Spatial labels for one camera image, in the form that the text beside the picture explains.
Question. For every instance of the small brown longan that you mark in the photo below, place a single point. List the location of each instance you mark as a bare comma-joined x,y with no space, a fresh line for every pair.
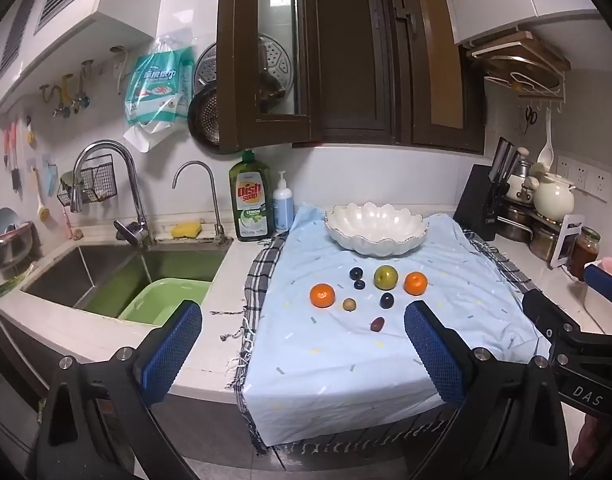
349,304

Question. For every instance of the stainless steel pots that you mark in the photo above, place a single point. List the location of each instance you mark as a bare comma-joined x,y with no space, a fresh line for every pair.
517,218

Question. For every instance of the white scalloped ceramic bowl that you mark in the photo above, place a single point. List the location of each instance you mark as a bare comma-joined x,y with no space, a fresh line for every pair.
376,231

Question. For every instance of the red jujube date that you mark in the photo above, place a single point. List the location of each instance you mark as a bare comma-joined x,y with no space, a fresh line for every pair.
377,325

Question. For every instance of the blue white pump bottle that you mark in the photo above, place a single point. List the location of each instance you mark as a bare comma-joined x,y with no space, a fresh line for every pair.
283,205

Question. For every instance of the light blue patterned cloth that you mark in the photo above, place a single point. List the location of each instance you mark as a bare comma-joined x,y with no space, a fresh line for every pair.
381,329

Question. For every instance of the green dish soap bottle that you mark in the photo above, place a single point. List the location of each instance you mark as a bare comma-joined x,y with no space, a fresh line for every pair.
251,198

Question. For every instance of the green apple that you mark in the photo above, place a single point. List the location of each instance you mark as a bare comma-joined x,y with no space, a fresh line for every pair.
385,277

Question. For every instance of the wall power socket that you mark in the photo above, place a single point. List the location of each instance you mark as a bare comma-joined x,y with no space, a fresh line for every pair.
593,181

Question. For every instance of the green plastic basin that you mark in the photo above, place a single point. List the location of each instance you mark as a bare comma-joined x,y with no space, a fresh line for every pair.
157,301

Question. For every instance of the white ceramic teapot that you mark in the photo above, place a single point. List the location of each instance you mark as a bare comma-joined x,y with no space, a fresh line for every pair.
553,194

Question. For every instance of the dark brown wall cabinet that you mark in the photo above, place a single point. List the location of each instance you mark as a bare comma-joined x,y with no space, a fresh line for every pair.
384,72

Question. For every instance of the orange mandarin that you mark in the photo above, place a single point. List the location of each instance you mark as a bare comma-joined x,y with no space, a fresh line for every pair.
322,296
415,283

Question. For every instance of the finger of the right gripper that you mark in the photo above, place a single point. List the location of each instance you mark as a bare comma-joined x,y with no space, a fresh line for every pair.
549,319
599,280

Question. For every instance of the metal bowl left counter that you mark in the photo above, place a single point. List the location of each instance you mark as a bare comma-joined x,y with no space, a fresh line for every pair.
16,238

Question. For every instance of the metal steamer plate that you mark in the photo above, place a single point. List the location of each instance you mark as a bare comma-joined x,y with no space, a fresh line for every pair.
205,75

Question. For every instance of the stainless steel sink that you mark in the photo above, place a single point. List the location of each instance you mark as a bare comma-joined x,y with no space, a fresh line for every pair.
104,279

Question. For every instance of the black wire sink basket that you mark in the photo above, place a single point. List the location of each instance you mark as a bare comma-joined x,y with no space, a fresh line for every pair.
97,180

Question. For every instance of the jar of red sauce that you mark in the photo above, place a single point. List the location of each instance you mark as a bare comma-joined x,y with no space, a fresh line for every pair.
585,250

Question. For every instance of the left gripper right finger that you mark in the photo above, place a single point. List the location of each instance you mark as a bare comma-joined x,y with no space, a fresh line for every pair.
508,421

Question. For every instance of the yellow sponge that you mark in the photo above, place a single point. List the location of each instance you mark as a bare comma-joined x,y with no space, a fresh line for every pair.
188,230

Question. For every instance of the person right hand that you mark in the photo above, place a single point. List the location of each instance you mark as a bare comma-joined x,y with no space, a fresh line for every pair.
590,439

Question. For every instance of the white ladle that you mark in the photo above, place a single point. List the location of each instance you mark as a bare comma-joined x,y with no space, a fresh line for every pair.
545,157

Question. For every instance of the black white plaid cloth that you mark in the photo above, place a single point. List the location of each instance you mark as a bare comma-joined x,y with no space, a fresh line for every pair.
259,279

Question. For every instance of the wall rack with boards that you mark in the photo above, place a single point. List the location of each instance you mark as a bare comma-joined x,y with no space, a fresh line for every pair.
524,63

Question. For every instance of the black scissors on hook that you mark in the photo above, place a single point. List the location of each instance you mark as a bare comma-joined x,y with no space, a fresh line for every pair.
530,118

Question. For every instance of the dark plum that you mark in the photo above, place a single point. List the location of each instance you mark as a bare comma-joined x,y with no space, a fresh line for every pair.
387,301
356,273

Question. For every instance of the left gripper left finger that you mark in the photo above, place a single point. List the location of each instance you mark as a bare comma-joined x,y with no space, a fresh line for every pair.
97,422

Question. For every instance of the black knife block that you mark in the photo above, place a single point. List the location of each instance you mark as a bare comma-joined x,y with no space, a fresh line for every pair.
477,210

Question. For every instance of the hanging plastic bag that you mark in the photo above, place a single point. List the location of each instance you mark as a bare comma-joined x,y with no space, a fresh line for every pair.
160,91

